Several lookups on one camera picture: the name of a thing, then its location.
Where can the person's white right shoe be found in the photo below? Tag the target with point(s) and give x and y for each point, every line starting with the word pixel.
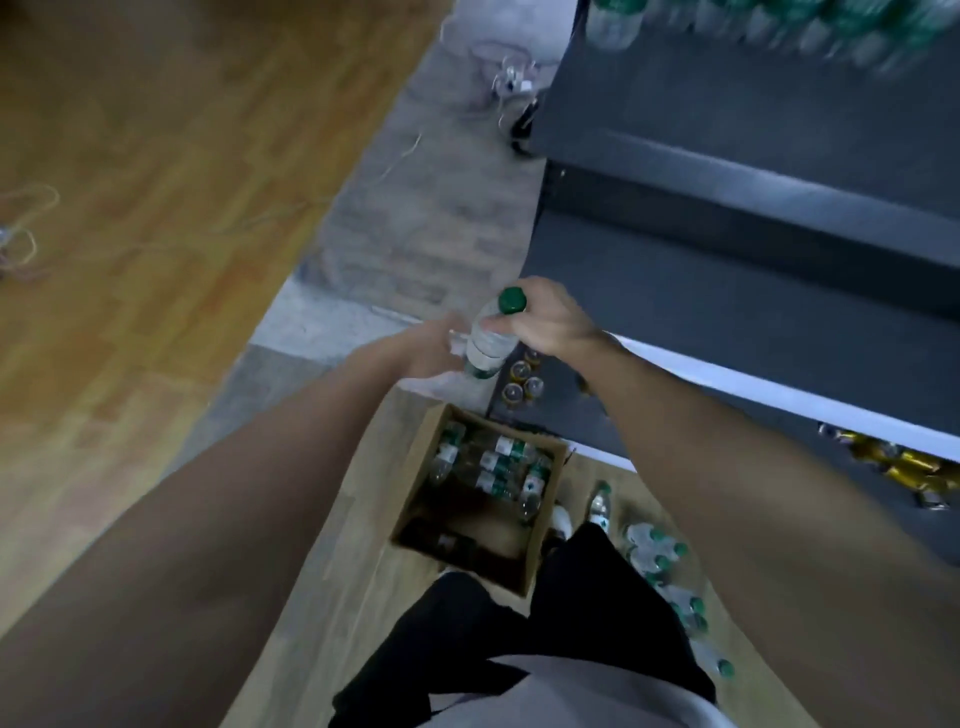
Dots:
pixel 562 521

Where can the white power strip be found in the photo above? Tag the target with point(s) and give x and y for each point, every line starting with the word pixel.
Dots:
pixel 517 81

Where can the person's left forearm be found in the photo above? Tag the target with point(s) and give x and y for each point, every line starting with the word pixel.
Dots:
pixel 225 540

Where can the person's left hand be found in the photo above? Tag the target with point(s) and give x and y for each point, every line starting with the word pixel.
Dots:
pixel 431 352

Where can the person's black shorts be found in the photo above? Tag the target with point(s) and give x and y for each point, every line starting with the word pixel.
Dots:
pixel 585 600

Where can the water bottle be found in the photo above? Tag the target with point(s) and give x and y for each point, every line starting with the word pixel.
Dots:
pixel 487 345

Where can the dark grey metal shelf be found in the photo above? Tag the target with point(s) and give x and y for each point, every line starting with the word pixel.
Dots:
pixel 712 262

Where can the group of small gold cans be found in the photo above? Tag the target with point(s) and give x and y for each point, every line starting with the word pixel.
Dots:
pixel 521 386

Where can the scattered gold drink cans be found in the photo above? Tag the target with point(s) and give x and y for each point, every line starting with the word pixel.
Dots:
pixel 907 465

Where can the brown cardboard box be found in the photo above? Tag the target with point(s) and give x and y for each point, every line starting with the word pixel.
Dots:
pixel 416 480

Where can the person's right forearm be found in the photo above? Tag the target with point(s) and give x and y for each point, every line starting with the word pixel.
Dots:
pixel 787 540

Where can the person's right hand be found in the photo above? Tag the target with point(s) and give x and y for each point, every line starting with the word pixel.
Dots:
pixel 555 322

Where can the row of shelved water bottles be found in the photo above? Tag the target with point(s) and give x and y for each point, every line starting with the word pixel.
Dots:
pixel 787 22

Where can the person's white shirt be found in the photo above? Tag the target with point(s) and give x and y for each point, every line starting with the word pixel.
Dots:
pixel 585 697

